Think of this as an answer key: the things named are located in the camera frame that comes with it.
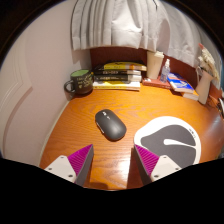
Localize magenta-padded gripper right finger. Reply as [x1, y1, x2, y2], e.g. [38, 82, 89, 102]
[132, 144, 182, 186]

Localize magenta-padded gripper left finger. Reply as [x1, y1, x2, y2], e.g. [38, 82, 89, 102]
[44, 143, 95, 187]

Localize black computer mouse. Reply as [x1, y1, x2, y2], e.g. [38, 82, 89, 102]
[94, 108, 128, 142]

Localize white and grey mouse pad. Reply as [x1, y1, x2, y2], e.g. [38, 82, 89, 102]
[133, 115, 202, 169]

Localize orange and white book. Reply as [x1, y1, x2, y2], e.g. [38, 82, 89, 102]
[182, 89, 200, 101]

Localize red book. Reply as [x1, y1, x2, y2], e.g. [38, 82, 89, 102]
[142, 77, 173, 90]

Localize blue book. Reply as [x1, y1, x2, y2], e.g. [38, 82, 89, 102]
[166, 72, 195, 94]

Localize dark green mug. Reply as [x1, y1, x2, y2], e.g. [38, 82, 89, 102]
[63, 68, 94, 97]

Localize white ceramic vase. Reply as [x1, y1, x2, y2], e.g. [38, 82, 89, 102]
[195, 69, 214, 106]

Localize clear spray bottle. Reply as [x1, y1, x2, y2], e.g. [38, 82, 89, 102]
[159, 58, 171, 84]

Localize white and yellow book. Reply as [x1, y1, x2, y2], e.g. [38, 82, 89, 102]
[92, 80, 142, 92]

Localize cream tumbler with lid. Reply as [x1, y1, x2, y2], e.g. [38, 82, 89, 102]
[146, 50, 165, 80]

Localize white and pink flowers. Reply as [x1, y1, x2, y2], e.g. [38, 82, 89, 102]
[198, 43, 221, 81]

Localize white pleated curtain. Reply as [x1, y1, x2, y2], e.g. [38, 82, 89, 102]
[70, 0, 214, 68]

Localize white wall panel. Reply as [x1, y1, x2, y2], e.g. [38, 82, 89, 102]
[0, 33, 34, 158]

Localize black cable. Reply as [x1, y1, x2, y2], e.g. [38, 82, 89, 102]
[208, 94, 224, 118]

